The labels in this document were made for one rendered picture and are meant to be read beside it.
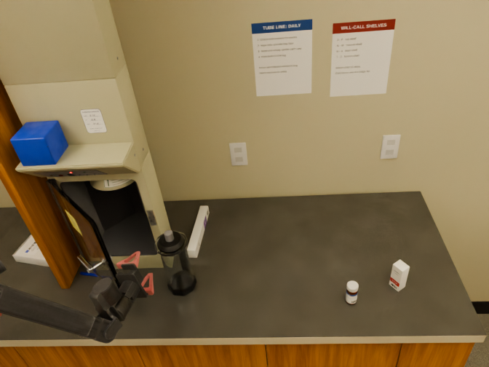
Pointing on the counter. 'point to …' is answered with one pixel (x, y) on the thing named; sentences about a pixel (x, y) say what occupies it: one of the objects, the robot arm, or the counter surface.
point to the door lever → (89, 263)
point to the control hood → (92, 159)
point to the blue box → (39, 143)
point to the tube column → (57, 41)
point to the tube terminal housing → (119, 121)
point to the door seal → (98, 234)
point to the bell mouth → (110, 184)
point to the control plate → (70, 173)
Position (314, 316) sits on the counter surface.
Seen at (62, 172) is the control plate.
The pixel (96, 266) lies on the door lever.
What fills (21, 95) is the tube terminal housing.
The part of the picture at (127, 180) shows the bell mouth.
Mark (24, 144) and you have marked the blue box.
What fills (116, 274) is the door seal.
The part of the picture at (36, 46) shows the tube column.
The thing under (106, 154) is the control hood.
